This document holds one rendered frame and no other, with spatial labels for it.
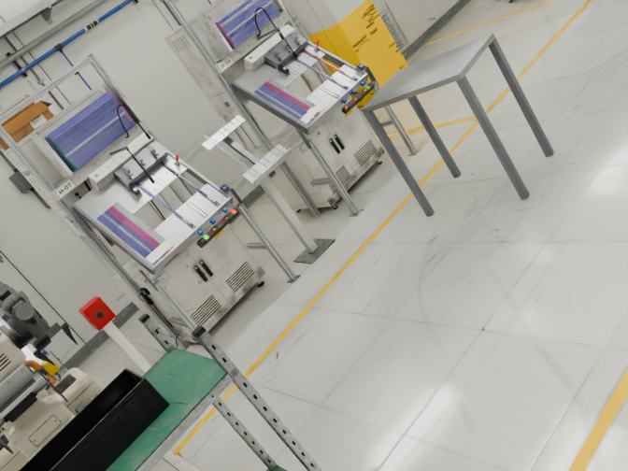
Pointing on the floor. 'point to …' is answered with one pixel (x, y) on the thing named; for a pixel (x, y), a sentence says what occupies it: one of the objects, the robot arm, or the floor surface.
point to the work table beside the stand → (401, 80)
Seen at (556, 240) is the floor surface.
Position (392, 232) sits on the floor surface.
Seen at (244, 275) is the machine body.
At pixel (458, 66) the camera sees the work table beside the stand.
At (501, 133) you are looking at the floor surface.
